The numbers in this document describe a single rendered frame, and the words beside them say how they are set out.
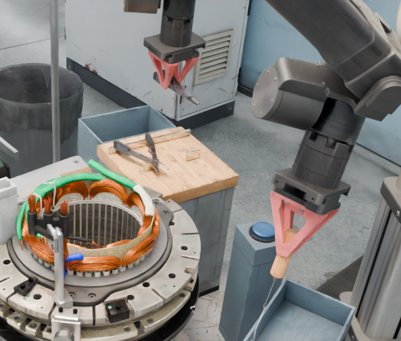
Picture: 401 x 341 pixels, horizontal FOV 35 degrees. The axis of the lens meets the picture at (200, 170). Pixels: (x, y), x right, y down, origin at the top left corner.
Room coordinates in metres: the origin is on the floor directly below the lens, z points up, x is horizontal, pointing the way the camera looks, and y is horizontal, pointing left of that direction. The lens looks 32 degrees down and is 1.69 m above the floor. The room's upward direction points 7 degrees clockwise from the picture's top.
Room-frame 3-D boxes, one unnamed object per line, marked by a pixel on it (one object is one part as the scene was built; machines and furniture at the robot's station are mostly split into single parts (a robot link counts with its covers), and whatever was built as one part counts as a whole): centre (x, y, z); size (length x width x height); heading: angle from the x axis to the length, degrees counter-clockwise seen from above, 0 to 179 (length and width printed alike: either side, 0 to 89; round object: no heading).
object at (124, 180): (0.78, 0.11, 1.15); 0.15 x 0.04 x 0.02; 43
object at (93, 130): (1.13, 0.16, 0.92); 0.17 x 0.11 x 0.28; 127
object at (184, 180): (1.01, 0.06, 1.05); 0.20 x 0.19 x 0.02; 37
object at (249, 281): (0.86, -0.12, 0.91); 0.07 x 0.07 x 0.25; 28
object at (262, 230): (0.86, -0.12, 1.04); 0.04 x 0.04 x 0.01
